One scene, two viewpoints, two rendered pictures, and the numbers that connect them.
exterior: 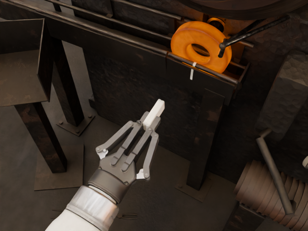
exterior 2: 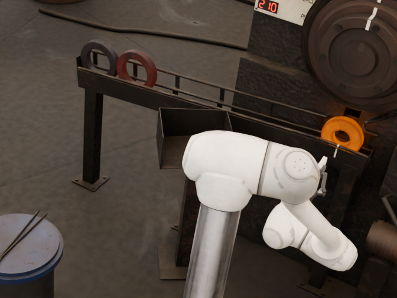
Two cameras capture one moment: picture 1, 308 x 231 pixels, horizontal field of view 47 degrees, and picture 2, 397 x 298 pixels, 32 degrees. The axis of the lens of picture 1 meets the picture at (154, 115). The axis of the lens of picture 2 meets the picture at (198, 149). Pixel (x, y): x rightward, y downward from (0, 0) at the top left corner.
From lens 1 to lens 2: 1.78 m
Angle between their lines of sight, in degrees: 21
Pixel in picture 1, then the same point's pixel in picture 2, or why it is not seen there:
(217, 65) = (354, 146)
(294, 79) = not seen: outside the picture
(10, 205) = (139, 289)
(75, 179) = not seen: hidden behind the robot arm
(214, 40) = (354, 127)
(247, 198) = (376, 242)
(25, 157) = (145, 252)
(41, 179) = (165, 270)
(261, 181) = (386, 229)
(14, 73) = not seen: hidden behind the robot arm
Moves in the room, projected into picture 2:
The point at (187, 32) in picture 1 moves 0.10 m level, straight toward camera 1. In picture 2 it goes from (335, 122) to (337, 137)
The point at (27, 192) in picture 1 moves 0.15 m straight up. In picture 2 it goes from (153, 280) to (156, 254)
